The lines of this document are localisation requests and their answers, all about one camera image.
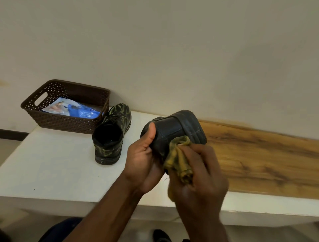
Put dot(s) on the person's left forearm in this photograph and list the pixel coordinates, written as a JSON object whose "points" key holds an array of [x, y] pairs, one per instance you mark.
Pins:
{"points": [[102, 217]]}

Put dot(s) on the brown perforated plastic basket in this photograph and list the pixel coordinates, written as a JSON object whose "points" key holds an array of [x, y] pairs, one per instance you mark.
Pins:
{"points": [[64, 124]]}

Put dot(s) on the person's left hand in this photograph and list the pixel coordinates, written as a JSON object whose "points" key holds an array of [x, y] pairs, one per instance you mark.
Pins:
{"points": [[142, 164]]}

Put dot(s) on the person's dark trousers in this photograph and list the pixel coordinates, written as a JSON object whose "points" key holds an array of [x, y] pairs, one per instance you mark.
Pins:
{"points": [[59, 230]]}

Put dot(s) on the person's black worn shoe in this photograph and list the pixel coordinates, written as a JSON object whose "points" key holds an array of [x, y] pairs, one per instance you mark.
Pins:
{"points": [[160, 235]]}

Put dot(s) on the person's right hand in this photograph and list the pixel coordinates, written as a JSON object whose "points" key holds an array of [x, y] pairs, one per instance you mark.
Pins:
{"points": [[202, 184]]}

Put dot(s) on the wooden board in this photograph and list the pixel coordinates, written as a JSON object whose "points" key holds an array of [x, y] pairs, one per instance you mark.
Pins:
{"points": [[269, 159]]}

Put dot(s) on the yellow checked cloth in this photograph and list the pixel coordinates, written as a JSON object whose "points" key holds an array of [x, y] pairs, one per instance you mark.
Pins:
{"points": [[178, 162]]}

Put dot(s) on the black leather shoe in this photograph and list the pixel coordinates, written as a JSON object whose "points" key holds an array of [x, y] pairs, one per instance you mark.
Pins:
{"points": [[179, 127], [109, 137]]}

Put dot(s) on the blue and white plastic packet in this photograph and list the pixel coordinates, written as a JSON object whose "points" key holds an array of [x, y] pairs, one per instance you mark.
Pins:
{"points": [[79, 112]]}

